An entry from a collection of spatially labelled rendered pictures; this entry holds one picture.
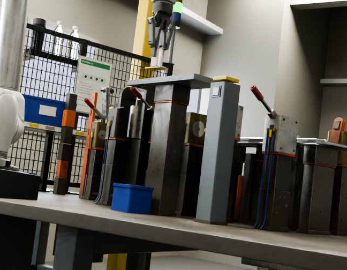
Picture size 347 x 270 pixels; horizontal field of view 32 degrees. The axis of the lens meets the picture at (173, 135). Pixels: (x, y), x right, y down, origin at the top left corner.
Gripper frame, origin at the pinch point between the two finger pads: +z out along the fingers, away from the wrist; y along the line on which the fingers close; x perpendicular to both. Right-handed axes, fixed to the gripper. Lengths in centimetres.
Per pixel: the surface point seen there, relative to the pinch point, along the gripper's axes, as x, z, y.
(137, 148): 13.9, 32.4, 9.8
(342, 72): 209, -133, 579
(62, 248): -17, 67, -46
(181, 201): -9, 51, 13
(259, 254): -78, 59, -43
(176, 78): -19.6, 10.4, -10.1
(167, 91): -12.6, 14.0, -6.0
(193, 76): -27.7, 10.3, -11.4
